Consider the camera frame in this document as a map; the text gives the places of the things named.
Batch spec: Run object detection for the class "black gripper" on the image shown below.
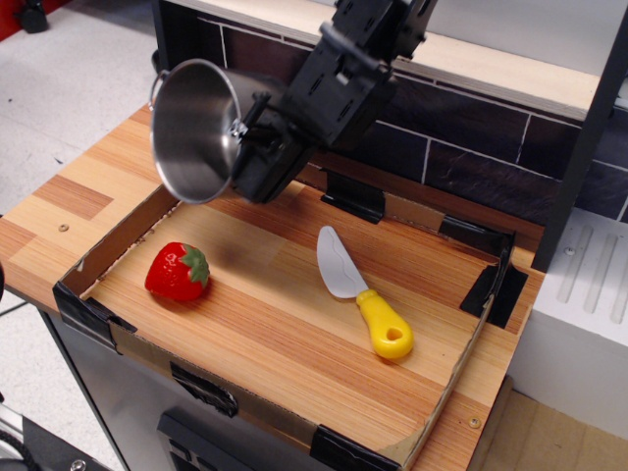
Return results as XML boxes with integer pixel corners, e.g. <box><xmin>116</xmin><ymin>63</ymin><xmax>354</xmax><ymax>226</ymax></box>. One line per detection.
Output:
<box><xmin>231</xmin><ymin>23</ymin><xmax>396</xmax><ymax>203</ymax></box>

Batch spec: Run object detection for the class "stainless steel pot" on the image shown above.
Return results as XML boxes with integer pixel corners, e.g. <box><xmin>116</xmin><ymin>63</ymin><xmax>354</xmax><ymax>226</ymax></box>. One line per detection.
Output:
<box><xmin>149</xmin><ymin>59</ymin><xmax>285</xmax><ymax>204</ymax></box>

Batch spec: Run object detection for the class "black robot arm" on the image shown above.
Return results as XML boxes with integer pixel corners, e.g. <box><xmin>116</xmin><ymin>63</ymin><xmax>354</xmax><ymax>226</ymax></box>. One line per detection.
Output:
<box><xmin>231</xmin><ymin>1</ymin><xmax>436</xmax><ymax>203</ymax></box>

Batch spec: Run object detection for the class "cardboard fence with black tape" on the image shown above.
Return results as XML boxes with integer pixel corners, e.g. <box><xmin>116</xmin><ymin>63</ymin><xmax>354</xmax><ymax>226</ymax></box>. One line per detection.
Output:
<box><xmin>53</xmin><ymin>168</ymin><xmax>529</xmax><ymax>470</ymax></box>

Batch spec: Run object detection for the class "red toy strawberry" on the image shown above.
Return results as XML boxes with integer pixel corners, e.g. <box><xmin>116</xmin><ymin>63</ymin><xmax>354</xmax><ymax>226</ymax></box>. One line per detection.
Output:
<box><xmin>144</xmin><ymin>241</ymin><xmax>210</xmax><ymax>301</ymax></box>

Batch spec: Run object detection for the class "black shelf side panel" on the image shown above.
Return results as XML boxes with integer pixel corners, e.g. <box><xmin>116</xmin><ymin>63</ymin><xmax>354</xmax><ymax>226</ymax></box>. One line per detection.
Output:
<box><xmin>150</xmin><ymin>0</ymin><xmax>202</xmax><ymax>74</ymax></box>

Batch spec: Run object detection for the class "light wood shelf board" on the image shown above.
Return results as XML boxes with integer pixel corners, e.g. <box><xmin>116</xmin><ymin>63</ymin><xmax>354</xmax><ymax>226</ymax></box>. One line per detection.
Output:
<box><xmin>175</xmin><ymin>1</ymin><xmax>601</xmax><ymax>121</ymax></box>

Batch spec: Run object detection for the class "white grooved sink drainboard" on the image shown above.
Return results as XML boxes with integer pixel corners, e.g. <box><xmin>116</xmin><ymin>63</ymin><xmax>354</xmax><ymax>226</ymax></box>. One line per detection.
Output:
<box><xmin>534</xmin><ymin>208</ymin><xmax>627</xmax><ymax>344</ymax></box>

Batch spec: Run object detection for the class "yellow handled toy knife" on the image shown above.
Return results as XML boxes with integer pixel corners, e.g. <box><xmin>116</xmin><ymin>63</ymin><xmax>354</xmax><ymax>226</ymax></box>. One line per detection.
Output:
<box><xmin>317</xmin><ymin>226</ymin><xmax>414</xmax><ymax>359</ymax></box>

